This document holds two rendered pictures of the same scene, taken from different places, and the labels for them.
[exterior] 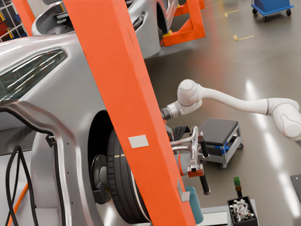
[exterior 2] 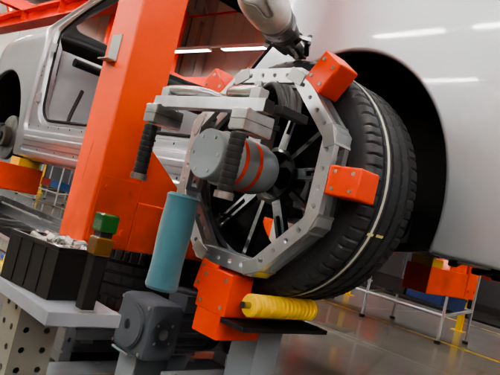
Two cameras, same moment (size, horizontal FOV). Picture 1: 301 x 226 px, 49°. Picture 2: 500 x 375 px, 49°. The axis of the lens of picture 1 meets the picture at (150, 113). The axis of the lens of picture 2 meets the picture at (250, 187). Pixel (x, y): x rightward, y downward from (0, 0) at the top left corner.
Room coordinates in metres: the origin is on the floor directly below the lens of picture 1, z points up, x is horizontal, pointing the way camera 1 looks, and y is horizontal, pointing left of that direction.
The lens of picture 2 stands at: (2.47, -1.28, 0.73)
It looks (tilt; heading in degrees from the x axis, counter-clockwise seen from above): 3 degrees up; 119
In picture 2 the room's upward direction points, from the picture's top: 14 degrees clockwise
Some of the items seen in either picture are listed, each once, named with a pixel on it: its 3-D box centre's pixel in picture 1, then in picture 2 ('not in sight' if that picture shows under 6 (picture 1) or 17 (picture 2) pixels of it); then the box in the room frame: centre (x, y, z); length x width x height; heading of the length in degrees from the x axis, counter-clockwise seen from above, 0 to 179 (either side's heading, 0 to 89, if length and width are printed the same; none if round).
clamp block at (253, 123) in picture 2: (196, 136); (251, 123); (1.86, -0.24, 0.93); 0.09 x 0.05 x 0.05; 73
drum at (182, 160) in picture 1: (178, 165); (235, 162); (1.74, -0.06, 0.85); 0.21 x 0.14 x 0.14; 73
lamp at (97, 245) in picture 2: (238, 186); (100, 245); (1.66, -0.39, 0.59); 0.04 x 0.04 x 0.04; 73
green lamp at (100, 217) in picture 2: (236, 180); (106, 222); (1.66, -0.39, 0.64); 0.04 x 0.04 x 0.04; 73
